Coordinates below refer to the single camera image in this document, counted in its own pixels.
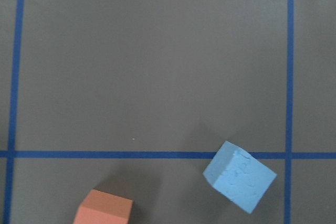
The blue foam block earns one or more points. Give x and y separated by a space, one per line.
240 177

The near orange foam block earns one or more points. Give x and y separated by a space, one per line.
101 207

